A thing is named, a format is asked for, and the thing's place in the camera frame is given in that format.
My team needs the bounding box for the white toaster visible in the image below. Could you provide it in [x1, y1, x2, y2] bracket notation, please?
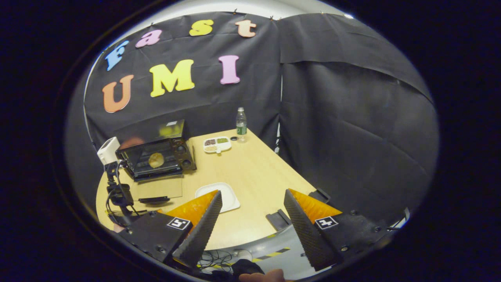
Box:
[97, 137, 121, 165]

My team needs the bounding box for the golden bread bun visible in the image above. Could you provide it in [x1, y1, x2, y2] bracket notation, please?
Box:
[148, 152, 165, 169]

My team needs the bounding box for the white square plate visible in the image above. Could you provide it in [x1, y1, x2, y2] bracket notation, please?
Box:
[195, 182, 241, 214]

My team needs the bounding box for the clear plastic water bottle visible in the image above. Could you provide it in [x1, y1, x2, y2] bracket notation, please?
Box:
[236, 107, 248, 143]

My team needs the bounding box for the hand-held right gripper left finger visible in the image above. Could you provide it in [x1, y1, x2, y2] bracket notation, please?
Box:
[117, 190, 223, 269]

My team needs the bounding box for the black cable bundle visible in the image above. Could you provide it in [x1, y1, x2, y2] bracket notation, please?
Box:
[197, 248, 236, 271]

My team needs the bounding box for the white compartment snack tray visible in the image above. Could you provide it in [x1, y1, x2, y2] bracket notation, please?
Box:
[203, 136, 232, 154]

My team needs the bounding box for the yellow black hazard tape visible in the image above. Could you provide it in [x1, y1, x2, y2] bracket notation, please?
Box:
[250, 247, 292, 263]

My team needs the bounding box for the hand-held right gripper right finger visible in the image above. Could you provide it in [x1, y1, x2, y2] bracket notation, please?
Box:
[283, 188, 392, 272]

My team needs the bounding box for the black electric oven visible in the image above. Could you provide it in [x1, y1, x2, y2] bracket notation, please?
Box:
[115, 119, 197, 204]

